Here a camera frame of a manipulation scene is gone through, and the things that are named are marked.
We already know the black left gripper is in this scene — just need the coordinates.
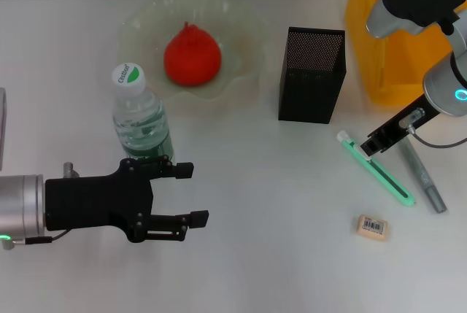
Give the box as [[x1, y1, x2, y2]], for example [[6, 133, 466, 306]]
[[43, 155, 210, 244]]

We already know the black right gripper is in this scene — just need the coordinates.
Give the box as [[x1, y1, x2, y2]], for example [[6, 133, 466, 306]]
[[360, 93, 444, 157]]

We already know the green utility knife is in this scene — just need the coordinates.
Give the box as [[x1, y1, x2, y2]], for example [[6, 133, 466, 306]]
[[336, 130, 417, 207]]

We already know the grey pen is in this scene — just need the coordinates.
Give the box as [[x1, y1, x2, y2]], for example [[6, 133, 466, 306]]
[[399, 137, 448, 215]]

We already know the beige eraser with barcode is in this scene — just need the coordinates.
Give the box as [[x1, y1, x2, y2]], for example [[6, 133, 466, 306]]
[[354, 213, 390, 243]]

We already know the clear water bottle green label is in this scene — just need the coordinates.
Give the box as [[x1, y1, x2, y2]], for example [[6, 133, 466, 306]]
[[111, 63, 175, 165]]

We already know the red orange fruit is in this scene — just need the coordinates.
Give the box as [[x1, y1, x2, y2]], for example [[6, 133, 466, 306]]
[[163, 21, 223, 88]]

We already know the black mesh pen holder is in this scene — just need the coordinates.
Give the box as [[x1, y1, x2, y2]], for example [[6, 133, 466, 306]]
[[277, 26, 347, 125]]

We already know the green glass fruit plate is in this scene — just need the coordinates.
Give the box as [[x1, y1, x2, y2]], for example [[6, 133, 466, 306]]
[[115, 0, 270, 104]]

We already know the yellow plastic bin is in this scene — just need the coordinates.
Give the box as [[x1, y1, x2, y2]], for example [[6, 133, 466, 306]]
[[344, 0, 467, 107]]

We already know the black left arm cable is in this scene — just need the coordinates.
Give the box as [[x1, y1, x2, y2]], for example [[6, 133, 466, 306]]
[[7, 228, 72, 247]]

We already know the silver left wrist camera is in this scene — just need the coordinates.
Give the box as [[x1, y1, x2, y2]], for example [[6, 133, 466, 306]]
[[0, 87, 7, 170]]

